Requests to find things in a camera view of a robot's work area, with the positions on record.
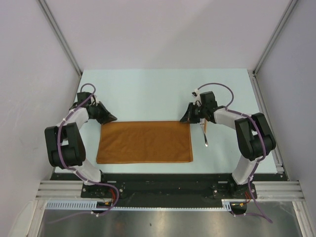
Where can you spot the silver metal fork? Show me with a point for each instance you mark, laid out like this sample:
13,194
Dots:
204,134

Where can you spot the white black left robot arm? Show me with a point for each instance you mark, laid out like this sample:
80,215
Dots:
65,147

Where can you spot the aluminium corner post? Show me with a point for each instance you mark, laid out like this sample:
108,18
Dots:
290,8
59,35

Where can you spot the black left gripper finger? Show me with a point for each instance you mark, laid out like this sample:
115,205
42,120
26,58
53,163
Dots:
105,120
103,112

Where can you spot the aluminium front frame rail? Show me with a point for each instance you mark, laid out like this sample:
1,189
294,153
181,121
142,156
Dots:
266,190

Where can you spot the right aluminium corner post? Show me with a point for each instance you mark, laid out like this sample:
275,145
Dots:
290,8

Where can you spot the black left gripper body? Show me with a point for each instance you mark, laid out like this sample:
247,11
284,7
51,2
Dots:
93,117

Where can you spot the left aluminium corner post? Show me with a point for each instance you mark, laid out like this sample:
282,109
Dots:
59,35

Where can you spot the orange-brown cloth napkin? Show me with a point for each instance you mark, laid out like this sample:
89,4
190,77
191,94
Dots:
145,142

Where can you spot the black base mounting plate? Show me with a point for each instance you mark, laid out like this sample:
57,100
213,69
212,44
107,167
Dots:
184,191

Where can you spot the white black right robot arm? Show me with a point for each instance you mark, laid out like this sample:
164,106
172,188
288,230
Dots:
254,137

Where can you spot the right aluminium side rail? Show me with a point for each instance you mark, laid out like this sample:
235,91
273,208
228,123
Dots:
263,109

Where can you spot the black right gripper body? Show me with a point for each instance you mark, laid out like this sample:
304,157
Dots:
202,113

